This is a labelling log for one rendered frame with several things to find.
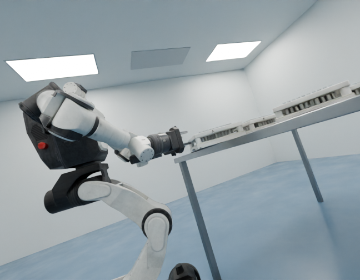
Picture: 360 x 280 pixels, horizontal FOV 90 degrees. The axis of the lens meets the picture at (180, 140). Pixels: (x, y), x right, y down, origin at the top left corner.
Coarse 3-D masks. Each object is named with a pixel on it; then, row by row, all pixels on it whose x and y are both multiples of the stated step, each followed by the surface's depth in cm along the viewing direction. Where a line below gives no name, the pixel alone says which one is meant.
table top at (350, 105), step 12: (324, 108) 47; (336, 108) 45; (348, 108) 43; (288, 120) 55; (300, 120) 52; (312, 120) 49; (324, 120) 47; (252, 132) 67; (264, 132) 62; (276, 132) 59; (216, 144) 85; (228, 144) 78; (240, 144) 73; (192, 156) 105
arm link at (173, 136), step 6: (174, 126) 83; (168, 132) 79; (174, 132) 81; (162, 138) 74; (168, 138) 76; (174, 138) 80; (180, 138) 82; (162, 144) 74; (168, 144) 76; (174, 144) 79; (180, 144) 81; (162, 150) 75; (168, 150) 77; (174, 150) 83; (180, 150) 81
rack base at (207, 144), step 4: (236, 132) 86; (240, 132) 86; (244, 132) 86; (224, 136) 85; (228, 136) 85; (232, 136) 85; (236, 136) 85; (212, 140) 84; (216, 140) 84; (220, 140) 84; (224, 140) 85; (196, 144) 84; (200, 144) 84; (204, 144) 84; (208, 144) 84; (212, 144) 84; (192, 148) 98; (196, 148) 87
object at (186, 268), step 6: (180, 264) 104; (186, 264) 109; (174, 270) 106; (180, 270) 102; (186, 270) 103; (192, 270) 106; (174, 276) 101; (180, 276) 99; (186, 276) 98; (192, 276) 99
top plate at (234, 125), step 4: (232, 124) 86; (236, 124) 86; (240, 124) 86; (216, 128) 85; (220, 128) 85; (224, 128) 85; (228, 128) 86; (232, 128) 90; (204, 132) 84; (208, 132) 85; (212, 132) 85; (216, 132) 85; (220, 132) 91; (192, 136) 88; (196, 136) 84; (200, 136) 84; (204, 136) 86; (192, 140) 91
